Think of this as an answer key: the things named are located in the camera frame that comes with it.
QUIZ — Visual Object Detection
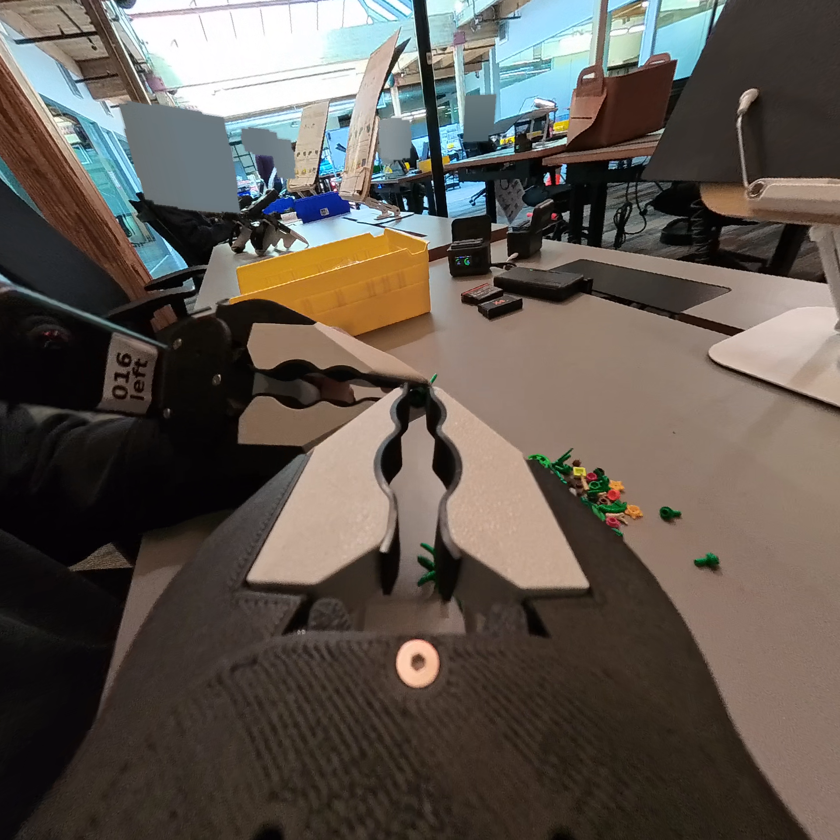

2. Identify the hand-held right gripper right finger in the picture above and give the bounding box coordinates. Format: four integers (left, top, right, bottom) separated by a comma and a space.
427, 386, 591, 631

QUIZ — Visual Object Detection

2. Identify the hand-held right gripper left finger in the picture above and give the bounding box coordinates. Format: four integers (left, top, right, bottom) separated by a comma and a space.
246, 387, 409, 631

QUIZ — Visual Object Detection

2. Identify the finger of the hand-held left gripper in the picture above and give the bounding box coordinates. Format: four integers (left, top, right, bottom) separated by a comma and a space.
246, 322, 431, 389
238, 381, 396, 448

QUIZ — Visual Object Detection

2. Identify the pile of toy brick pieces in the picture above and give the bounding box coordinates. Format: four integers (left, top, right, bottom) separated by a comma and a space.
527, 448, 645, 538

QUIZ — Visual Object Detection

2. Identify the person's left forearm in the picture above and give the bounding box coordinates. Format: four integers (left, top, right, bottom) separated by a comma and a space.
0, 394, 296, 565

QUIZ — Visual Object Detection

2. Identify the person's left hand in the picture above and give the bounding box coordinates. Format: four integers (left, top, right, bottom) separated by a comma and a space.
308, 373, 357, 404

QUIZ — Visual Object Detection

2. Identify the yellow plastic bin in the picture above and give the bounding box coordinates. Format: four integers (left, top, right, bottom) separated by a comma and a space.
235, 227, 432, 337

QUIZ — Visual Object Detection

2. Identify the small blue bin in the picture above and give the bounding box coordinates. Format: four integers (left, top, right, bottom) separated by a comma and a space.
292, 192, 353, 221

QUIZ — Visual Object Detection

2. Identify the black charging case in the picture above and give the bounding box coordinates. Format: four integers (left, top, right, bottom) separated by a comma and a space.
507, 199, 556, 261
448, 214, 492, 278

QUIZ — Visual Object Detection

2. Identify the black office chair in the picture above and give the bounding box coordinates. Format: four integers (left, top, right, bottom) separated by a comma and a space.
0, 177, 207, 336

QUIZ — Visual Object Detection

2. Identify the cardboard panel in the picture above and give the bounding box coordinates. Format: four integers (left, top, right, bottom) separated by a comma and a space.
287, 100, 332, 196
338, 26, 412, 219

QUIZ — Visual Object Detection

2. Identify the wooden pillar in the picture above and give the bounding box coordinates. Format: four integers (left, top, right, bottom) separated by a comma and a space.
0, 56, 155, 303

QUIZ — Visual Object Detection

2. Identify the flat black box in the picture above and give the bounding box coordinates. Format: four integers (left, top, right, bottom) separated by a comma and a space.
493, 266, 594, 303

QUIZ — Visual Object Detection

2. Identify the long wooden desk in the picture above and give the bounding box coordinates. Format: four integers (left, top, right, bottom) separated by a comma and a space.
445, 128, 665, 247

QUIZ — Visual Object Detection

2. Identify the black pole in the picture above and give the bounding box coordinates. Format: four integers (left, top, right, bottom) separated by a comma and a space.
411, 0, 450, 219

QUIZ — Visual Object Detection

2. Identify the black desk mat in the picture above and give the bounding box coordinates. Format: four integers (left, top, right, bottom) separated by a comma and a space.
551, 259, 732, 318

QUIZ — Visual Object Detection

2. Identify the white metal stand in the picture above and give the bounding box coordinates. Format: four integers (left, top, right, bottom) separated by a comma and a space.
709, 87, 840, 409

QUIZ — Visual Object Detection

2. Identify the brown bag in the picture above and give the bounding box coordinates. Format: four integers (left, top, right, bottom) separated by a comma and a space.
566, 52, 679, 154

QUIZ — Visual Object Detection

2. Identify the black display board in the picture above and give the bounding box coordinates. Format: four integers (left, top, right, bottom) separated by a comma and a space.
642, 0, 840, 221

